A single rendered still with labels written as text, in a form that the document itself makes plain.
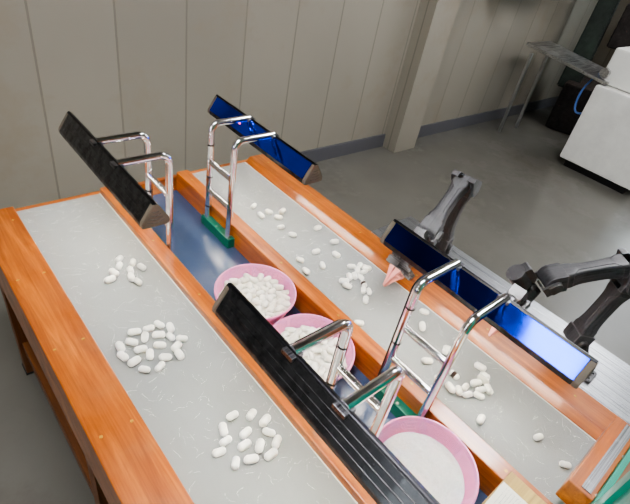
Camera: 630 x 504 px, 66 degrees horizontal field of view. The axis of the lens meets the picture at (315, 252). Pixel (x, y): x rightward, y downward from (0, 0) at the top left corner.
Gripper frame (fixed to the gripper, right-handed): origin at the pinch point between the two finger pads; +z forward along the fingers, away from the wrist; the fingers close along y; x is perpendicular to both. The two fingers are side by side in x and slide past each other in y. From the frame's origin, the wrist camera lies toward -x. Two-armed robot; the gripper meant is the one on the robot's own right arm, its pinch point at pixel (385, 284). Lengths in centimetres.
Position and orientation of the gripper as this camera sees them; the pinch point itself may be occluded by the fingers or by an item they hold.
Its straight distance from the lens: 171.2
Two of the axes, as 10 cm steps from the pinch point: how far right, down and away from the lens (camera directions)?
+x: 3.7, 3.9, 8.4
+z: -6.7, 7.4, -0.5
